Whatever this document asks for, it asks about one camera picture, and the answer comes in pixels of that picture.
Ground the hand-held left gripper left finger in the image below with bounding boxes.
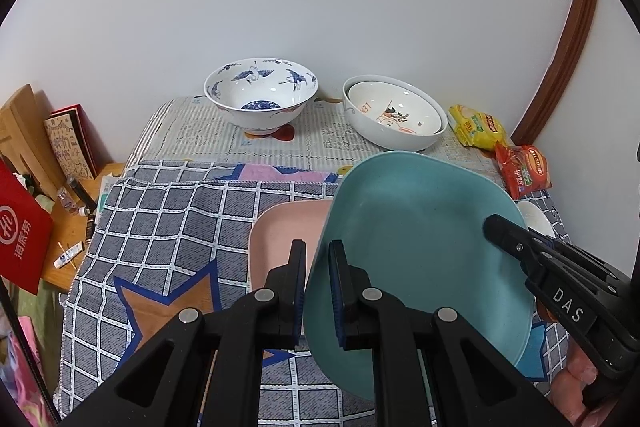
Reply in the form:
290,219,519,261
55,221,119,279
60,238,308,427

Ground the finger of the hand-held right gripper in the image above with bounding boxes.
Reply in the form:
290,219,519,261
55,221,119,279
483,214,556,280

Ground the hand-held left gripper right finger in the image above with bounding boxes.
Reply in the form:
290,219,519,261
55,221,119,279
327,239,571,427

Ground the white patterned bowl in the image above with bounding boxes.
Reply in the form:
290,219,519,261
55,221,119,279
515,200,557,240

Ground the pink square plate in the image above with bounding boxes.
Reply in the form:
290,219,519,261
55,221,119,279
248,199,335,295

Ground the blue square plate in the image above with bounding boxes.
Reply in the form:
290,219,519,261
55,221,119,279
303,150,538,402

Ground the person's right hand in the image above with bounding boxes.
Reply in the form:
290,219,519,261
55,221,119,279
547,342,601,427

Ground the red chips bag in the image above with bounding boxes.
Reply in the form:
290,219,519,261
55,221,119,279
495,143,552,200

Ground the yellow chips bag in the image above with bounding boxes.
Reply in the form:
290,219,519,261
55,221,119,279
447,105,511,151

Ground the grey checked tablecloth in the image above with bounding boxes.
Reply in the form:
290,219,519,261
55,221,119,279
54,159,571,427

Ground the large white bowl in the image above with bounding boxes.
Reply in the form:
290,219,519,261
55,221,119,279
342,75,449,152

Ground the white fruit print bowl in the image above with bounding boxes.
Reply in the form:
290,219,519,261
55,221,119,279
347,80,443,135

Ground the fruit printed table cover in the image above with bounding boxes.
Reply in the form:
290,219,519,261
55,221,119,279
122,96,506,188

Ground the blue crane print bowl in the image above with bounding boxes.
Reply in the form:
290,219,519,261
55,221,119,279
203,57,319,136

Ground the wooden side table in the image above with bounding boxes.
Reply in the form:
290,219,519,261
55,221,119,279
40,163,126,293

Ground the small white tube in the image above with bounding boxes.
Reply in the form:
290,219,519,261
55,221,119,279
54,243,87,270

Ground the small black bottle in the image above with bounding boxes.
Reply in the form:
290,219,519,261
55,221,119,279
66,177,97,212

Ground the small glass bottle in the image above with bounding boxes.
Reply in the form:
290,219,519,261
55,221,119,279
56,187,81,215

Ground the red book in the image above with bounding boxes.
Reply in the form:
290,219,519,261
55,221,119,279
50,105,101,178

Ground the red paper bag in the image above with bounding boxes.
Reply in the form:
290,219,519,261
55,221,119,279
0,159,54,295

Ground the colourful printed cloth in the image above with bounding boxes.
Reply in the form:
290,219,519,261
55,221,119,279
0,314,56,427

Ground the wooden board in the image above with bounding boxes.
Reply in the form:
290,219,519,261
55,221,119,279
0,84,66,202

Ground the brown wooden door frame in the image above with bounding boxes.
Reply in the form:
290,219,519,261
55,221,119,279
511,0,601,146

